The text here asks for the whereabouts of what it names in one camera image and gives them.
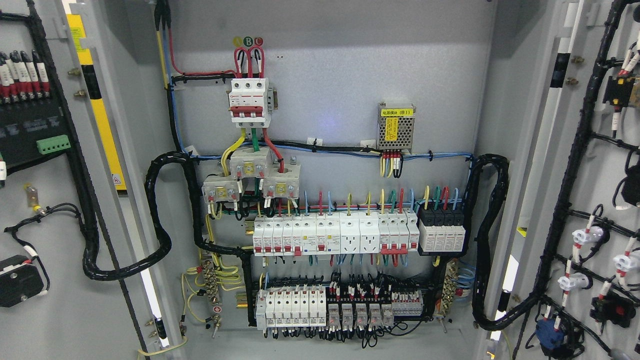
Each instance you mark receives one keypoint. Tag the grey current transformers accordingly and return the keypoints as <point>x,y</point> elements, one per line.
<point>248,166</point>

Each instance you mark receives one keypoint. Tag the white breaker and socket row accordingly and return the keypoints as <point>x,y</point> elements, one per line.
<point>339,233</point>

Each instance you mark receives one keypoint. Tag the metal mesh power supply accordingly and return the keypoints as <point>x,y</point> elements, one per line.
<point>395,126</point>

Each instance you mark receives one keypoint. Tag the white red main breaker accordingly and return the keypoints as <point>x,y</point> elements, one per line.
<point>251,103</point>

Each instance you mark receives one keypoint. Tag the lower relay and breaker row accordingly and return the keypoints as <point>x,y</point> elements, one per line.
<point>331,312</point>

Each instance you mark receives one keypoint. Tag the black surge protector block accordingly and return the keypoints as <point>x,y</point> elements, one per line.
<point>441,232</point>

